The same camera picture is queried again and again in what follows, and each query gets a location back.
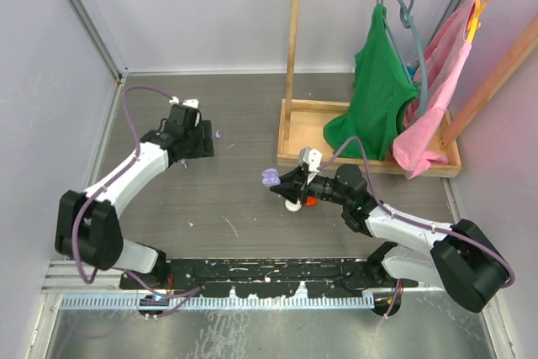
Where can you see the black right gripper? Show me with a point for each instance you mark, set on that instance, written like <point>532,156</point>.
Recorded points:
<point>291,187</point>

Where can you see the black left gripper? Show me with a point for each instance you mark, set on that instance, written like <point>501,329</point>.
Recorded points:
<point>203,148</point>

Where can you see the white round charging case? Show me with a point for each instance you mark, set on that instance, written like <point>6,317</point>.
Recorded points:
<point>292,207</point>

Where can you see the orange earbud charging case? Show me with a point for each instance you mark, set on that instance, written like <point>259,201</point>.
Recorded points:
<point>311,201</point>

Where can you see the purple round charging case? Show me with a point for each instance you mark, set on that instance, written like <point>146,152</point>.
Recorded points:
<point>270,177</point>

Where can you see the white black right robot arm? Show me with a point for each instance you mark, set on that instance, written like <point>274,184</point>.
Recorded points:
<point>456,257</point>

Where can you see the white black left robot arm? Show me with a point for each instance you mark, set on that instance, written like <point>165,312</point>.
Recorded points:
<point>88,226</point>

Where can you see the wooden clothes rack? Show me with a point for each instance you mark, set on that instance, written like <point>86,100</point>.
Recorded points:
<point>302,121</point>

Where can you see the green shirt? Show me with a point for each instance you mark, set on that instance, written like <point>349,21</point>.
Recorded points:
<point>382,93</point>

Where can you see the blue cloth item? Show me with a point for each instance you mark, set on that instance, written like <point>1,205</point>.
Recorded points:
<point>414,73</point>

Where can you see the pink shirt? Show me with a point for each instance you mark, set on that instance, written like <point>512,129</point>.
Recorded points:
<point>445,57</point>

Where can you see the grey blue clothes hanger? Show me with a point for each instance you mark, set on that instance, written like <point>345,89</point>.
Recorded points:
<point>407,20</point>

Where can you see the yellow clothes hanger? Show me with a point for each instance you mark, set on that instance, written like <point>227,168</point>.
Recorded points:
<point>473,24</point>

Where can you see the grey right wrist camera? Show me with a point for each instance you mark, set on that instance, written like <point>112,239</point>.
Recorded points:
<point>309,160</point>

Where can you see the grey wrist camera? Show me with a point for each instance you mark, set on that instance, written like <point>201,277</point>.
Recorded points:
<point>191,103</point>
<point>309,160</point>

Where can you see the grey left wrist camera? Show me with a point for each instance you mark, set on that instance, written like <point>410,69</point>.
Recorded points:
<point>191,103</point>

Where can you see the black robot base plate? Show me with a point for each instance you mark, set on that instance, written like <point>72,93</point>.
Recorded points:
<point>271,278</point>

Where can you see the white slotted cable duct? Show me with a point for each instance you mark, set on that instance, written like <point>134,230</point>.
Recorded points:
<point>145,301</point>

